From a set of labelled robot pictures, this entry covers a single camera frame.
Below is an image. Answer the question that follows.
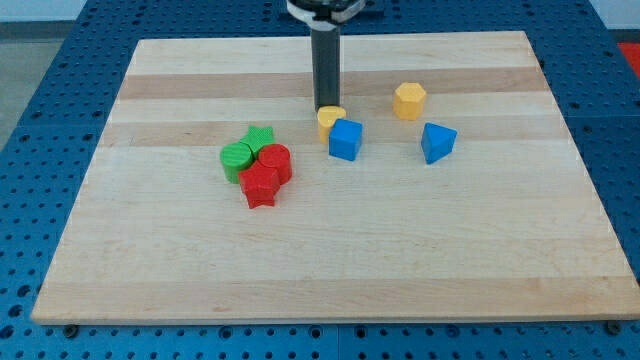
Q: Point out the yellow heart block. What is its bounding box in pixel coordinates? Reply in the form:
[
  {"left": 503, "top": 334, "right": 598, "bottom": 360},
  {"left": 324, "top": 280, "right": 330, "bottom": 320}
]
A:
[{"left": 316, "top": 106, "right": 347, "bottom": 145}]

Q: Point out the blue cube block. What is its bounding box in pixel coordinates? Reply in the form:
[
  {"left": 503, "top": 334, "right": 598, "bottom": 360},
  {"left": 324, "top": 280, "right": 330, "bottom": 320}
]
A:
[{"left": 329, "top": 119, "right": 363, "bottom": 161}]

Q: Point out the blue triangle block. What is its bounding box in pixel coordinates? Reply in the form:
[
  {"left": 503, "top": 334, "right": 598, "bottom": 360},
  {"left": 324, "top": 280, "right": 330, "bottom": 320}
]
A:
[{"left": 421, "top": 122, "right": 458, "bottom": 165}]

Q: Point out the red cylinder block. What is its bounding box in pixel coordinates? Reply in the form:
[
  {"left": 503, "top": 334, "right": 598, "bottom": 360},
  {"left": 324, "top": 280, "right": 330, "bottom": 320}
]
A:
[{"left": 258, "top": 144, "right": 293, "bottom": 185}]

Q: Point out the green cylinder block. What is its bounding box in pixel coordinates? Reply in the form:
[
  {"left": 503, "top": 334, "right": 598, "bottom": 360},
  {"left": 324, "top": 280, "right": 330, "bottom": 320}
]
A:
[{"left": 220, "top": 142, "right": 254, "bottom": 184}]

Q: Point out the red object at edge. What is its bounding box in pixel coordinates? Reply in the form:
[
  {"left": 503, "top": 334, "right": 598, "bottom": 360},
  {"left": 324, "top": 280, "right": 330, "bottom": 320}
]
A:
[{"left": 618, "top": 42, "right": 640, "bottom": 77}]

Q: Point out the wooden board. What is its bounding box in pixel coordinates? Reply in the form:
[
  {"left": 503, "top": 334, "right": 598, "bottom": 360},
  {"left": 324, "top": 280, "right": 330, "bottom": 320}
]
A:
[{"left": 31, "top": 31, "right": 639, "bottom": 325}]

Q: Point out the yellow hexagon block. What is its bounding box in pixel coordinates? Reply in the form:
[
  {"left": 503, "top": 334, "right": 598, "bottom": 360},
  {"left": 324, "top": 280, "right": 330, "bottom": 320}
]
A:
[{"left": 392, "top": 82, "right": 427, "bottom": 121}]

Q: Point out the red star block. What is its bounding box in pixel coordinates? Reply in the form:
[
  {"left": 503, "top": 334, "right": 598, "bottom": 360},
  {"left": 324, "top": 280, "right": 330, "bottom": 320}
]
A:
[{"left": 238, "top": 161, "right": 280, "bottom": 209}]

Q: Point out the green star block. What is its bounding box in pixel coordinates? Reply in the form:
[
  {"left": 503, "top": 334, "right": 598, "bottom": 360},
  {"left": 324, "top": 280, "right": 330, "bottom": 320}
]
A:
[{"left": 240, "top": 125, "right": 275, "bottom": 158}]

